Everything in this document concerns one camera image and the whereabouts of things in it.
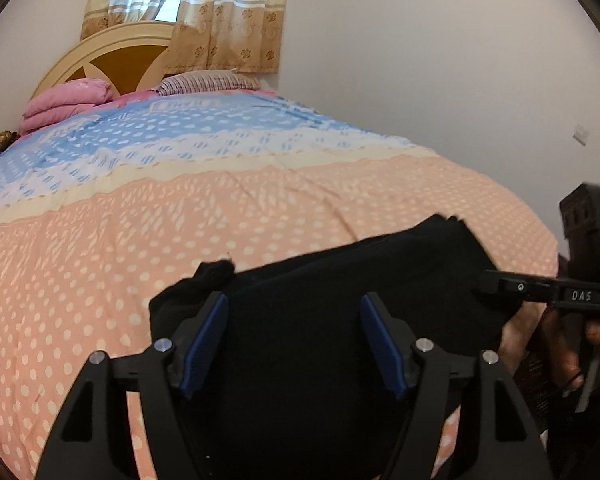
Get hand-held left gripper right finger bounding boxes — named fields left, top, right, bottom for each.
left=360, top=291, right=556, bottom=480

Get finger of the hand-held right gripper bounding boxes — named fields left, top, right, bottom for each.
left=478, top=270, right=561, bottom=304

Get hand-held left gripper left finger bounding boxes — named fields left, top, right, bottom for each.
left=34, top=291, right=230, bottom=480

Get black pants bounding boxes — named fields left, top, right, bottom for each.
left=149, top=214, right=506, bottom=480

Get person's right hand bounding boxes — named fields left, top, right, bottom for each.
left=542, top=307, right=600, bottom=397

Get person's dark clothing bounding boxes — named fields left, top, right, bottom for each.
left=512, top=350, right=600, bottom=480

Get polka-dot pink and blue bedspread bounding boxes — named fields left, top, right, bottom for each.
left=0, top=91, right=561, bottom=480

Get striped pillow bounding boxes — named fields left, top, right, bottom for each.
left=157, top=70, right=261, bottom=97

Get folded pink blanket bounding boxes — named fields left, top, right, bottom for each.
left=19, top=78, right=121, bottom=136

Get cream wooden headboard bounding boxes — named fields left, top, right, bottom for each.
left=30, top=21, right=176, bottom=101

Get beige patterned curtain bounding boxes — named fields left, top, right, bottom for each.
left=80, top=0, right=293, bottom=75

